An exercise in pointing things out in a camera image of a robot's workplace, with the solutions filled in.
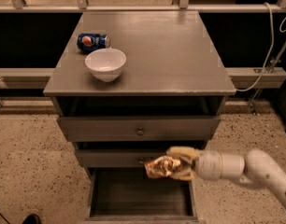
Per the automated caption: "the brass top drawer knob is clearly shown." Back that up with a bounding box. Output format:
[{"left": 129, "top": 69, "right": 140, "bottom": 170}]
[{"left": 136, "top": 127, "right": 145, "bottom": 136}]

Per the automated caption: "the grey top drawer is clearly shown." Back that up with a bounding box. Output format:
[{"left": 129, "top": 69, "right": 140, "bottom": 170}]
[{"left": 58, "top": 116, "right": 221, "bottom": 142}]

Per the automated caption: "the grey wooden drawer cabinet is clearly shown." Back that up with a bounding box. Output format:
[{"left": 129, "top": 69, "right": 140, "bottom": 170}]
[{"left": 43, "top": 10, "right": 237, "bottom": 224}]

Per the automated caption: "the white cable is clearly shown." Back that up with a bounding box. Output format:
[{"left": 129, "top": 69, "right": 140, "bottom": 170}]
[{"left": 236, "top": 1, "right": 276, "bottom": 93}]

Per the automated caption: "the grey open bottom drawer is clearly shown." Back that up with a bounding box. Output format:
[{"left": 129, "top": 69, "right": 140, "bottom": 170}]
[{"left": 85, "top": 168, "right": 200, "bottom": 224}]

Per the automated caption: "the blue pepsi can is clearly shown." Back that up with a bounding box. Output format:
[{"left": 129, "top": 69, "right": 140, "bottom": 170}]
[{"left": 77, "top": 33, "right": 110, "bottom": 52}]

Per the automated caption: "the grey middle drawer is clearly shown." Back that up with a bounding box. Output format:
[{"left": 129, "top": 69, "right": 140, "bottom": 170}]
[{"left": 75, "top": 149, "right": 165, "bottom": 168}]

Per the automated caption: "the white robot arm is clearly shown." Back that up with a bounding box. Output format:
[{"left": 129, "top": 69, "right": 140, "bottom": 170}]
[{"left": 166, "top": 147, "right": 286, "bottom": 209}]

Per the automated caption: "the metal railing frame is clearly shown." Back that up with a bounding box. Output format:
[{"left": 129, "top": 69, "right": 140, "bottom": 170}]
[{"left": 0, "top": 0, "right": 286, "bottom": 91}]

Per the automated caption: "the white ceramic bowl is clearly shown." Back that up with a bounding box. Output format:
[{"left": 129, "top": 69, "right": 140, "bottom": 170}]
[{"left": 85, "top": 49, "right": 126, "bottom": 82}]

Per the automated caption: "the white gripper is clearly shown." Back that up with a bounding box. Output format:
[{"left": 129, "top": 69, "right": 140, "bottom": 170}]
[{"left": 166, "top": 147, "right": 245, "bottom": 181}]

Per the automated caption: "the black shoe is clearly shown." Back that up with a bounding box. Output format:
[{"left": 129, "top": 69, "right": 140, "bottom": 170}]
[{"left": 22, "top": 214, "right": 42, "bottom": 224}]

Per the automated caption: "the crushed orange can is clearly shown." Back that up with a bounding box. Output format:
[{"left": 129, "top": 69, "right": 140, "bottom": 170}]
[{"left": 144, "top": 155, "right": 182, "bottom": 179}]

